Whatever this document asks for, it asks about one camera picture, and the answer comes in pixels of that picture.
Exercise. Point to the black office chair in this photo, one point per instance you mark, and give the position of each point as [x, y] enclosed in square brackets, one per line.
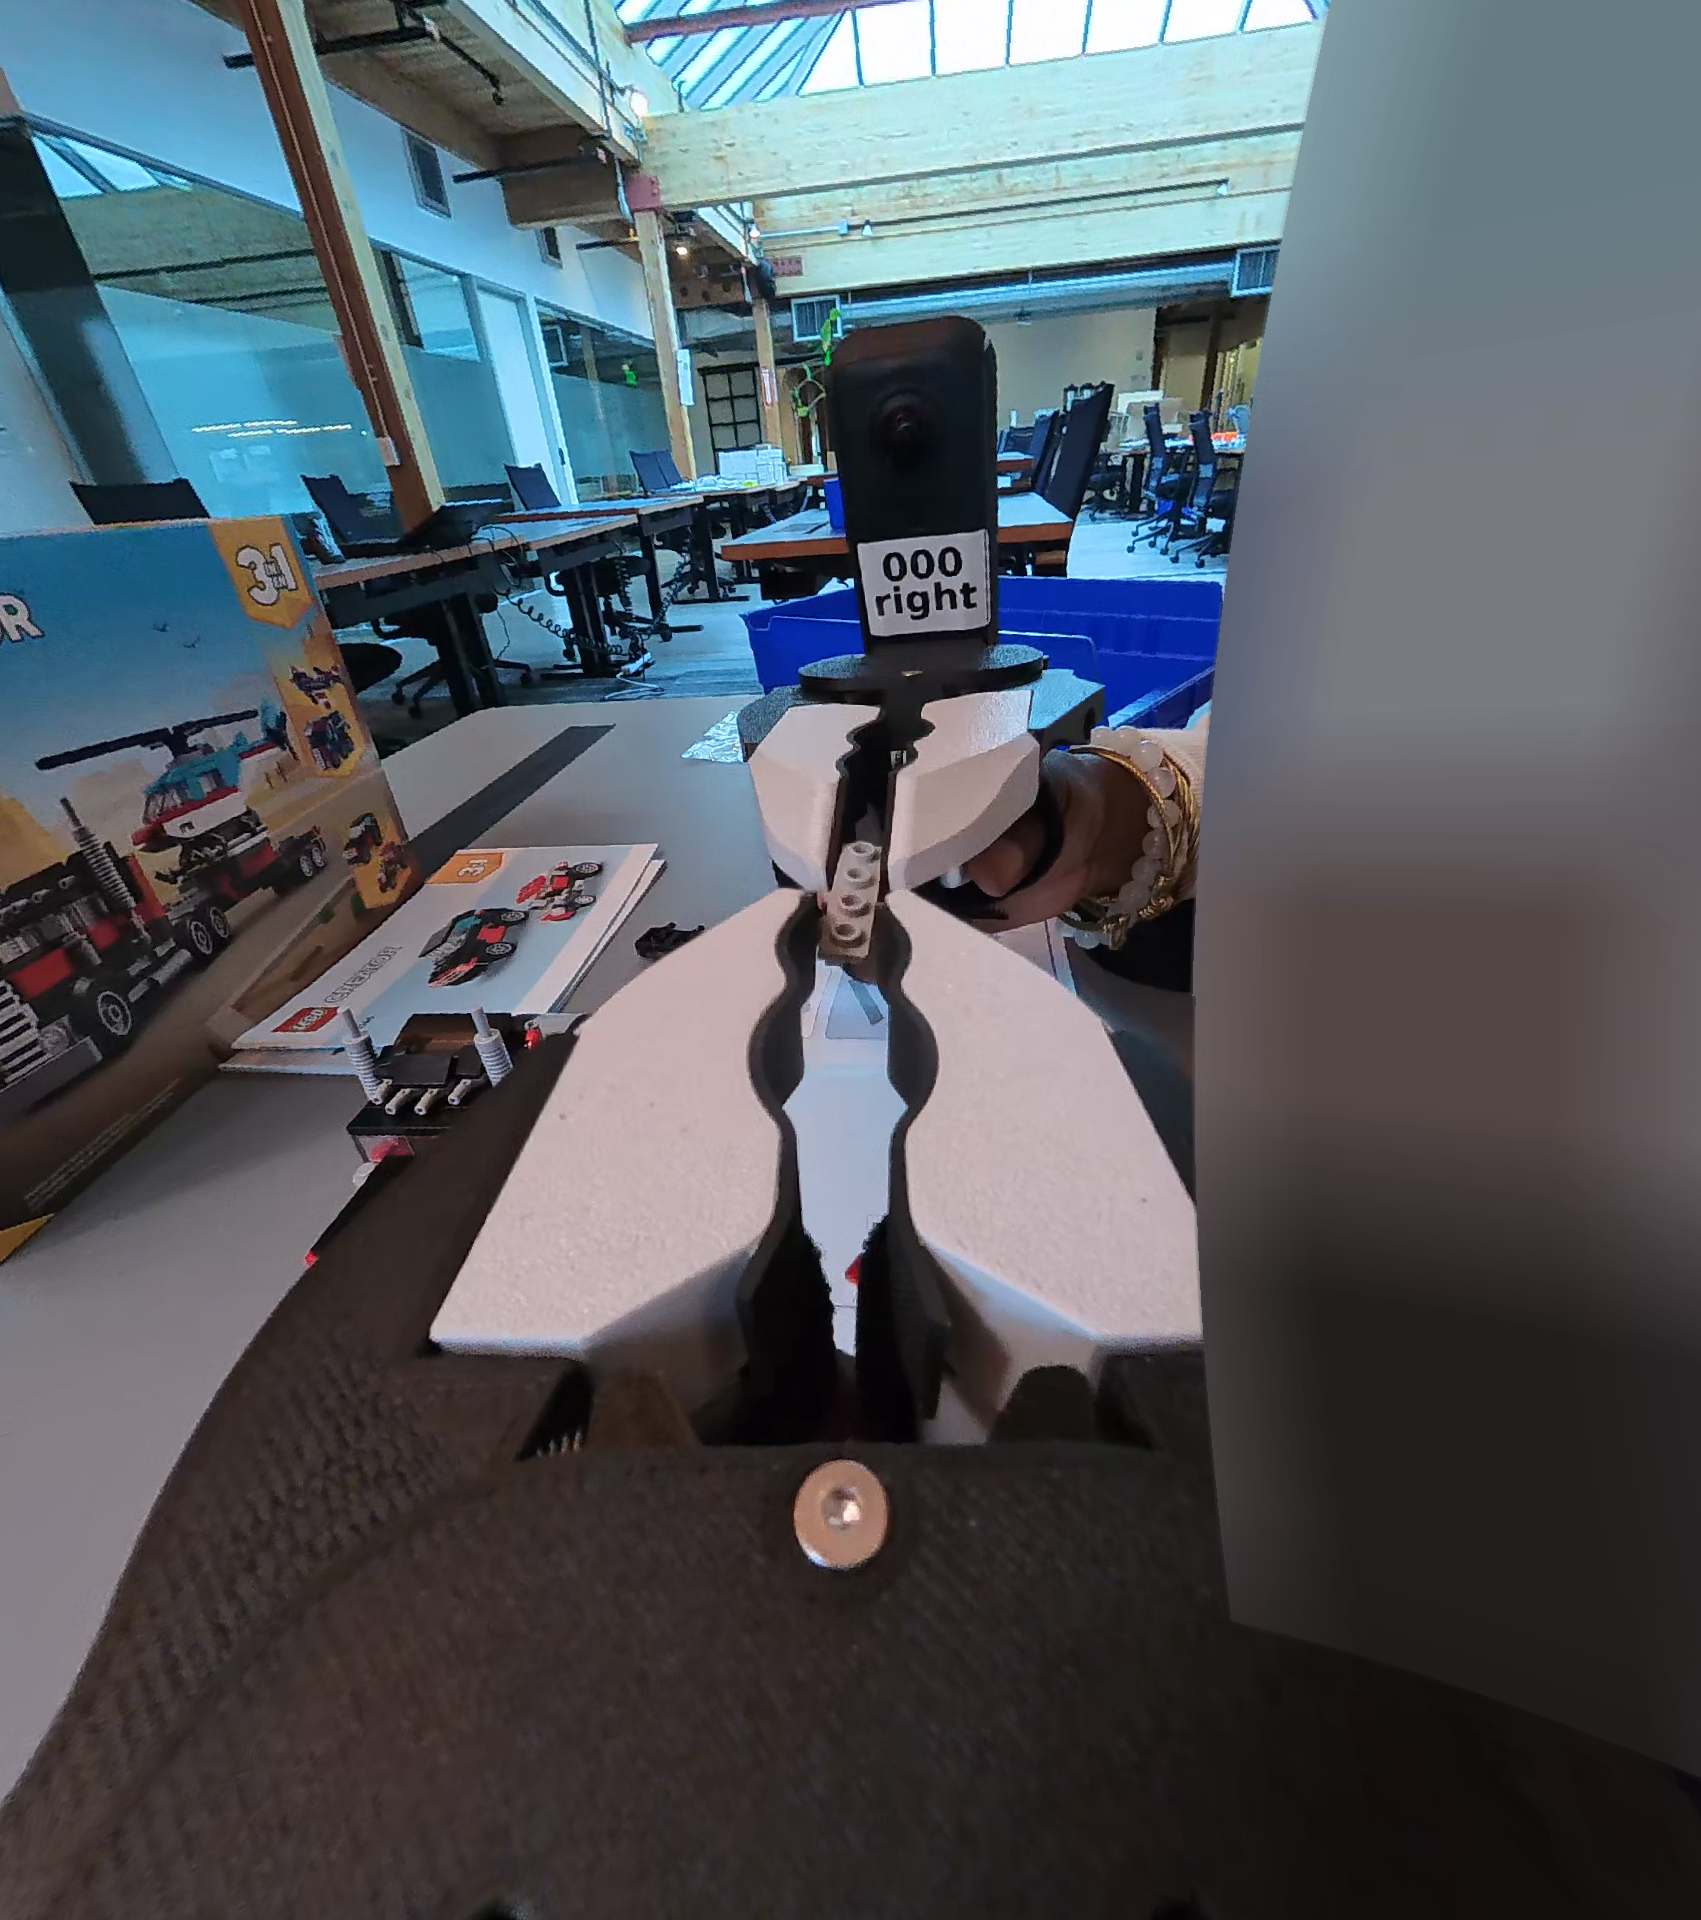
[341, 511]
[1180, 481]
[138, 503]

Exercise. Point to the blue plastic bin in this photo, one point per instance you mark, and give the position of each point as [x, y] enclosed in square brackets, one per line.
[1121, 630]

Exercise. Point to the person's right hand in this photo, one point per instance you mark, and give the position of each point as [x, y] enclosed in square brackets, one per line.
[1097, 818]

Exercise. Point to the small black lego assembly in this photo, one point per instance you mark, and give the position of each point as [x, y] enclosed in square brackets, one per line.
[663, 943]

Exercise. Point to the lego set cardboard box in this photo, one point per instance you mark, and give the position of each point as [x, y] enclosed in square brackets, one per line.
[115, 840]

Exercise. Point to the clear plastic bag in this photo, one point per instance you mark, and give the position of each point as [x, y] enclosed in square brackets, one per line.
[718, 739]

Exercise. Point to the black red lego truck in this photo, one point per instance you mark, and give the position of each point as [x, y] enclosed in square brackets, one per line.
[415, 1073]

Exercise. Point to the lego instruction booklet car cover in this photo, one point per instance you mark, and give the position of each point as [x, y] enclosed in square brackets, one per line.
[520, 930]

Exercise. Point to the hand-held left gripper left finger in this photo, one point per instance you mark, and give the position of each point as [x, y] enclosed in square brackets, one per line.
[625, 1185]

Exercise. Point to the open lego instruction booklet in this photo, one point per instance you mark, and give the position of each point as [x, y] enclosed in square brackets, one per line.
[842, 1140]

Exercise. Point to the long wooden office desk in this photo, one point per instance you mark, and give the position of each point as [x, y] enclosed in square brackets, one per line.
[565, 525]
[790, 537]

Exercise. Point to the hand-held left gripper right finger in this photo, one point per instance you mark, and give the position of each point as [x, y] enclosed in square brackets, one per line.
[1045, 1185]

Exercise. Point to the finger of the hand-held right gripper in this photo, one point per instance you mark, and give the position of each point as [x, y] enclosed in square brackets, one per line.
[797, 794]
[971, 788]

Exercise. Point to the wooden support post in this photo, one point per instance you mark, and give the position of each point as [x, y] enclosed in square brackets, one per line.
[341, 271]
[666, 345]

